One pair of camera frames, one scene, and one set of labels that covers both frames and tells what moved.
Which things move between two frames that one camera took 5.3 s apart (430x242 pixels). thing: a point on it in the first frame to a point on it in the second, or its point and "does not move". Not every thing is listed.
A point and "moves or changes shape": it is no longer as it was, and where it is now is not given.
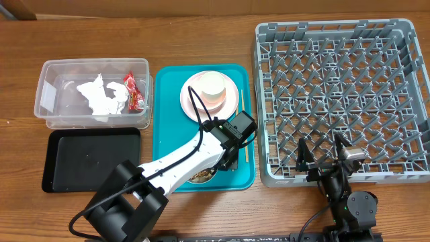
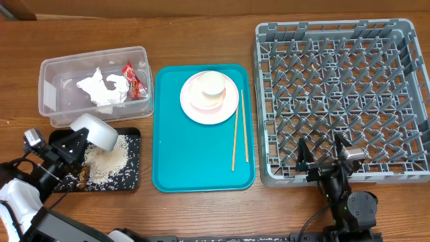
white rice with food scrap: [201, 176] to [100, 167]
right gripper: [304, 157] does not move
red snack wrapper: [136, 103] to [138, 90]
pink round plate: [227, 108] does not move
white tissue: [99, 103] moves or changes shape
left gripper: [232, 163] to [61, 146]
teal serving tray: [173, 126] does not move
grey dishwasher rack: [366, 81] does not move
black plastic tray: [81, 160] does not move
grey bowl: [203, 176] to [99, 133]
